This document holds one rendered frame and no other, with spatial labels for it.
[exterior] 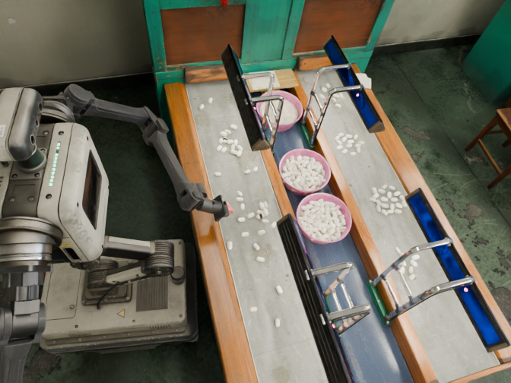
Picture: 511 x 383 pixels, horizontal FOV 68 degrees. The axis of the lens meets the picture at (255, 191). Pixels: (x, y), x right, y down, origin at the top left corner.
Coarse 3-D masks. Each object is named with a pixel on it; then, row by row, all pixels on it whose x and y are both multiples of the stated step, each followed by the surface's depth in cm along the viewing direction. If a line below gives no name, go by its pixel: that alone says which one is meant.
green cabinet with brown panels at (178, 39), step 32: (160, 0) 176; (192, 0) 180; (256, 0) 189; (288, 0) 195; (320, 0) 200; (352, 0) 205; (384, 0) 210; (160, 32) 190; (192, 32) 196; (224, 32) 201; (256, 32) 206; (288, 32) 210; (320, 32) 218; (352, 32) 224; (160, 64) 206; (192, 64) 211
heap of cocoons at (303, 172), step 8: (288, 160) 199; (296, 160) 202; (304, 160) 202; (312, 160) 201; (288, 168) 197; (296, 168) 197; (304, 168) 199; (312, 168) 198; (320, 168) 199; (288, 176) 196; (296, 176) 196; (304, 176) 195; (312, 176) 197; (320, 176) 196; (296, 184) 191; (304, 184) 192; (312, 184) 194; (320, 184) 193; (312, 192) 192
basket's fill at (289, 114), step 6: (264, 102) 222; (276, 102) 222; (288, 102) 223; (264, 108) 218; (270, 108) 219; (276, 108) 219; (288, 108) 220; (294, 108) 222; (270, 114) 216; (282, 114) 218; (288, 114) 219; (294, 114) 219; (270, 120) 215; (282, 120) 215; (288, 120) 215; (294, 120) 217
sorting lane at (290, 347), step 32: (192, 96) 217; (224, 96) 219; (224, 128) 206; (224, 160) 195; (256, 160) 197; (224, 192) 185; (256, 192) 187; (224, 224) 176; (256, 224) 178; (256, 256) 169; (256, 288) 161; (288, 288) 163; (256, 320) 154; (288, 320) 156; (256, 352) 148; (288, 352) 149
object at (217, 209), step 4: (220, 196) 162; (212, 200) 157; (216, 200) 163; (220, 200) 161; (212, 204) 156; (216, 204) 157; (220, 204) 159; (212, 208) 156; (216, 208) 157; (220, 208) 159; (208, 212) 157; (212, 212) 157; (216, 212) 158; (220, 212) 160; (224, 212) 158; (216, 216) 161; (220, 216) 159; (224, 216) 158; (216, 220) 160
